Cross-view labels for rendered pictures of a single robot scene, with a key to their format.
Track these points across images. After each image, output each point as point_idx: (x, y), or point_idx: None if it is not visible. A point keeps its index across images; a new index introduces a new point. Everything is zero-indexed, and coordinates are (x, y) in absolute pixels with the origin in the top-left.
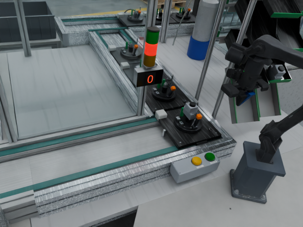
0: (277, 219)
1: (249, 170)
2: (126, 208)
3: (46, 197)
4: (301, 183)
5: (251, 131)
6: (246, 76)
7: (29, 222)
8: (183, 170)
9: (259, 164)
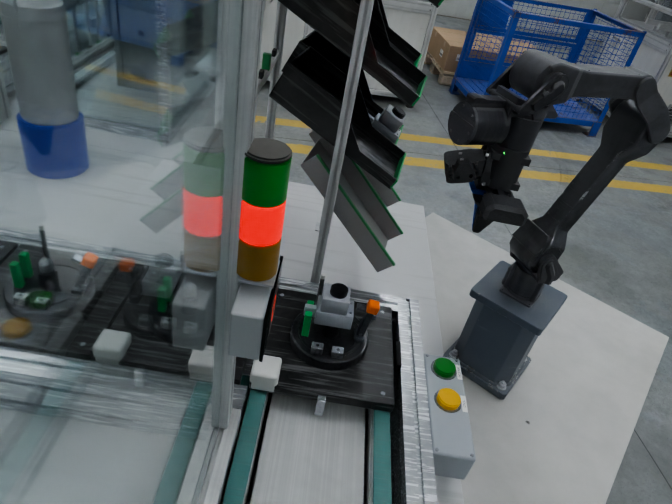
0: (561, 370)
1: (528, 334)
2: None
3: None
4: None
5: (361, 261)
6: (517, 160)
7: None
8: (464, 442)
9: (539, 311)
